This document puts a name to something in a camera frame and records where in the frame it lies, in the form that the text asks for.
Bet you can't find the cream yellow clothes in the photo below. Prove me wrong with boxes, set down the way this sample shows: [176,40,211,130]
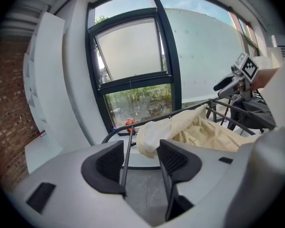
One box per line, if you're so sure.
[135,104,261,161]

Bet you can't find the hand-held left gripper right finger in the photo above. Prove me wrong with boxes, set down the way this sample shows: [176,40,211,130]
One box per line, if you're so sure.
[156,138,252,222]

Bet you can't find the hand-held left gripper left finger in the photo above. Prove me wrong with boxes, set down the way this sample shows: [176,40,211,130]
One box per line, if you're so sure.
[13,140,155,228]

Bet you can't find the grey metal drying rack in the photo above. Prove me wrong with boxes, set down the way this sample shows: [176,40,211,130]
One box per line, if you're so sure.
[101,96,269,191]

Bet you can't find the white bookshelf with drawers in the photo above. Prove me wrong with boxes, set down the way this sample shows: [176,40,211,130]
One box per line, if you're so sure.
[23,11,66,175]

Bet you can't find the person's right forearm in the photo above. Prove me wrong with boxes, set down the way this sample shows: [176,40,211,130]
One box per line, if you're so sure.
[251,67,280,90]

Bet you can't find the red snack bag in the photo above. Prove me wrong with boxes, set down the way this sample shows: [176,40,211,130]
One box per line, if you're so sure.
[125,117,136,133]

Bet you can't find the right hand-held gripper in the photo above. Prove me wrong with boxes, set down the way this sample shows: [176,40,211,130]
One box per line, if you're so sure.
[213,51,260,102]

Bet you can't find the black framed window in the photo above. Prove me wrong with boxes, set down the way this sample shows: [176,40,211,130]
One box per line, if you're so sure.
[85,0,261,134]

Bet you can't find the dark grey garment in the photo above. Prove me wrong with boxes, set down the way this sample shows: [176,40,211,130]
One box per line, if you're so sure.
[228,95,276,132]

